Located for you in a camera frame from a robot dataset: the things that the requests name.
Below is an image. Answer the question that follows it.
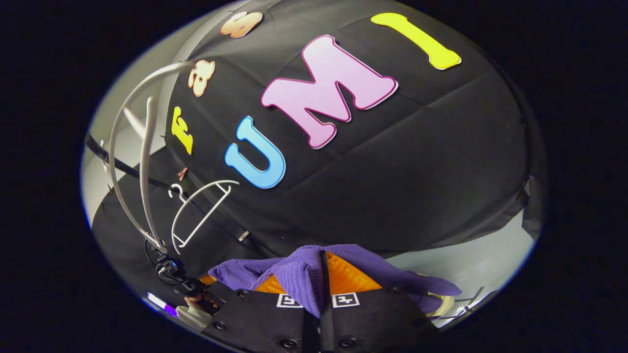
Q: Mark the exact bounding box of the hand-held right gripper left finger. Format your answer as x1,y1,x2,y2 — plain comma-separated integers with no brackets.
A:
201,274,320,353

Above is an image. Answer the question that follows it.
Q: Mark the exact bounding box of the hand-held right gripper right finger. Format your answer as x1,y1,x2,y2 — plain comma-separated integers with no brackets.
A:
320,250,440,353

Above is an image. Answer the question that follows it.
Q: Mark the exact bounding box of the purple corduroy jacket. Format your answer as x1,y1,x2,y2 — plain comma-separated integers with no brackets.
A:
209,244,463,319

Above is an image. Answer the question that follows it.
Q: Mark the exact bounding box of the white plastic clothes hanger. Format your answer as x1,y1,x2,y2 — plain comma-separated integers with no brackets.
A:
168,179,241,255
109,60,197,254

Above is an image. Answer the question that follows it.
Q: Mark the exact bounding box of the black clothes rack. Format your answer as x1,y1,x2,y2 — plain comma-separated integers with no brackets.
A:
85,134,252,242

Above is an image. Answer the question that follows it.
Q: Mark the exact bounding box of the lit purple screen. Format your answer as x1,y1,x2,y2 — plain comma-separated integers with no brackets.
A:
146,292,178,318

